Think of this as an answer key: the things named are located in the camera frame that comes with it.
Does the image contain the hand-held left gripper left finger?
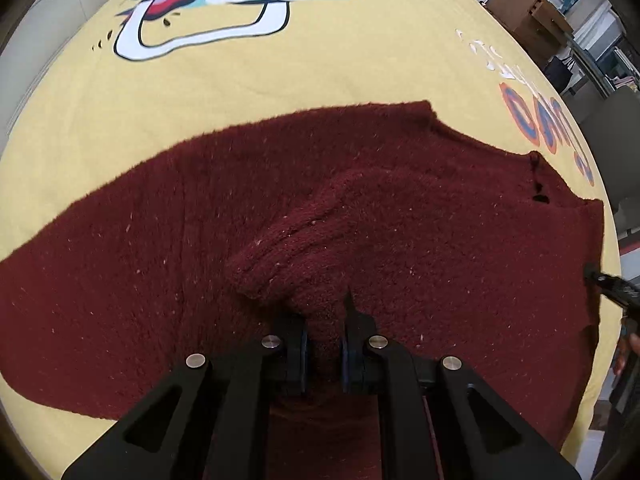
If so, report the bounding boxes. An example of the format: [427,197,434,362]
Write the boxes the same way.
[62,313,312,480]

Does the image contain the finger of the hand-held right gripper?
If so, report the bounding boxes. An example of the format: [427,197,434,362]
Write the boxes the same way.
[583,262,640,320]

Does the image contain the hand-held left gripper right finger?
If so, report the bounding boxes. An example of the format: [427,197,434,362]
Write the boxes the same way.
[339,287,583,480]

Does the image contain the maroon knit sweater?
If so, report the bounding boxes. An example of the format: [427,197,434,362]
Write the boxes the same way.
[0,101,606,480]

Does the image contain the person's right hand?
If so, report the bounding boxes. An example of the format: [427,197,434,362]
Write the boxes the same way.
[614,331,640,376]

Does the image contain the black chair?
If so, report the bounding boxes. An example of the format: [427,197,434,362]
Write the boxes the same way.
[542,54,587,97]

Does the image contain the white shelf boards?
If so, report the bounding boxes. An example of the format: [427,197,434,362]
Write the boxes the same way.
[570,0,633,63]

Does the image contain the yellow printed blanket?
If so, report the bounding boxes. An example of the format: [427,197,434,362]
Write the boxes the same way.
[0,0,623,480]

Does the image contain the brown cardboard box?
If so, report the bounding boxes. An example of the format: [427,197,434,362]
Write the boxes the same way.
[486,0,574,65]

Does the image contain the white wardrobe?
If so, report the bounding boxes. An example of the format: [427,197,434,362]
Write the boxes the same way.
[0,0,132,137]

